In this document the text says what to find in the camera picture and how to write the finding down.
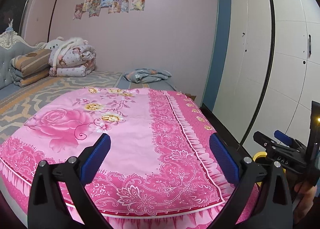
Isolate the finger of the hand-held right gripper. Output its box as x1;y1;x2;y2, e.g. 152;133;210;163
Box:
274;130;310;153
253;131;309;173

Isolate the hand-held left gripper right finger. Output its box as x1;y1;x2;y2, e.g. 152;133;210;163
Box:
207;133;293;229

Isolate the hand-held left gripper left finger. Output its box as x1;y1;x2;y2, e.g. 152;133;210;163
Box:
28;133;118;229

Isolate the yellow round bin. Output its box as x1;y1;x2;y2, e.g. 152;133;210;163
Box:
252;151;287;171

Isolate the person's right hand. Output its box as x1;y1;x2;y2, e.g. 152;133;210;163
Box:
294;183;319;222

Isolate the pink floral bedspread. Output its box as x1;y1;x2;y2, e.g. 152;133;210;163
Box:
0;87;259;229

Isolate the white and blue wardrobe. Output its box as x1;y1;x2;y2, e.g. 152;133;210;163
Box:
201;0;320;154

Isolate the grey patterned bed sheet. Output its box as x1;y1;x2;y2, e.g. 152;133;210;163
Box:
0;71;180;144

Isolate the grey floral blanket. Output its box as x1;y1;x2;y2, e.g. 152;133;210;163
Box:
124;68;172;83

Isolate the floral folded quilt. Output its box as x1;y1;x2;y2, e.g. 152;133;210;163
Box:
48;42;97;77

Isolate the striped folded quilt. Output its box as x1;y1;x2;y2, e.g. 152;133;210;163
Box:
9;49;53;87

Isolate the white plush bear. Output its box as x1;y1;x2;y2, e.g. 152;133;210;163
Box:
37;37;65;50

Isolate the grey tufted headboard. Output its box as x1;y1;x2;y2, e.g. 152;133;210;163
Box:
0;30;38;92

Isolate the dark window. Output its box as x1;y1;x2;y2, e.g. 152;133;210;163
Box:
0;0;52;34

